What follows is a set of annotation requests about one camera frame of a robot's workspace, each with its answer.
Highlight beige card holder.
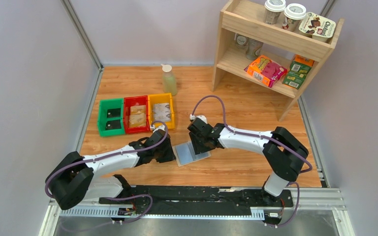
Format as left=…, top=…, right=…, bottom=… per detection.
left=172, top=141, right=211, bottom=167

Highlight white credit card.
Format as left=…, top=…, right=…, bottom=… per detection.
left=153, top=103, right=171, bottom=114

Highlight gold credit card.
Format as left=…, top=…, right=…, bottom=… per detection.
left=129, top=105, right=147, bottom=118

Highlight black credit card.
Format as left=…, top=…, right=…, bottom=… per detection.
left=106, top=108, right=122, bottom=118

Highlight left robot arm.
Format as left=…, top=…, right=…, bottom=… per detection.
left=45, top=128, right=176, bottom=210

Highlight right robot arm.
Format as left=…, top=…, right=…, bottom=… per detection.
left=188, top=118, right=312, bottom=206

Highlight silver cards in yellow bin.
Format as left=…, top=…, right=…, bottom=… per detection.
left=154, top=114, right=171, bottom=122

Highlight gold cards in red bin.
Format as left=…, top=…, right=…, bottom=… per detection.
left=128, top=116, right=147, bottom=128

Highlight black cards in green bin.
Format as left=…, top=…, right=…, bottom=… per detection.
left=105, top=119, right=122, bottom=130

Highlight yellow plastic bin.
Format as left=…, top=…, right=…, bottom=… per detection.
left=148, top=93, right=176, bottom=130

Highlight red plastic bin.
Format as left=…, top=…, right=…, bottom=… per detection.
left=123, top=95, right=149, bottom=134

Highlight green plastic bin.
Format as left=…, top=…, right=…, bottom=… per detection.
left=97, top=98, right=125, bottom=137

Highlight green soap bottle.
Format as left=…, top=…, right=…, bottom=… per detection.
left=161, top=64, right=178, bottom=96

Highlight orange pink snack box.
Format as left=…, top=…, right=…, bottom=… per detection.
left=244, top=55, right=287, bottom=88

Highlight right glass jar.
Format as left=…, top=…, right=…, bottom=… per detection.
left=245, top=38, right=263, bottom=60

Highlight glass jar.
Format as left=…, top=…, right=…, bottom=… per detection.
left=234, top=33, right=249, bottom=49
left=245, top=38, right=263, bottom=60

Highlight left glass jar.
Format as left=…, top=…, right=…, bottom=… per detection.
left=234, top=33, right=249, bottom=49

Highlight green orange juice box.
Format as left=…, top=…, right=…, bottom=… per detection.
left=282, top=54, right=315, bottom=90

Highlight wooden shelf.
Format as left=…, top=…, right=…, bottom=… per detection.
left=212, top=0, right=345, bottom=121

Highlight left paper coffee cup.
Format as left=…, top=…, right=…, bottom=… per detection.
left=264, top=0, right=286, bottom=25

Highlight paper coffee cup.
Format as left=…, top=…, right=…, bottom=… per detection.
left=282, top=3, right=307, bottom=32
left=264, top=0, right=286, bottom=25

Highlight right paper coffee cup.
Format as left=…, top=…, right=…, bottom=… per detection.
left=282, top=3, right=307, bottom=32

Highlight Chobani yogurt cup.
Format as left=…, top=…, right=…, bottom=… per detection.
left=298, top=12, right=336, bottom=42

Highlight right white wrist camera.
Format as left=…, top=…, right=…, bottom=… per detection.
left=189, top=114, right=208, bottom=123

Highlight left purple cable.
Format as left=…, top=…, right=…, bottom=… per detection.
left=44, top=120, right=169, bottom=225

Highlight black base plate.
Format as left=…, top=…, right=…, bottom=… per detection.
left=98, top=185, right=294, bottom=216

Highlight aluminium frame rail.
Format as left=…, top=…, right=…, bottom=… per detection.
left=39, top=185, right=355, bottom=236

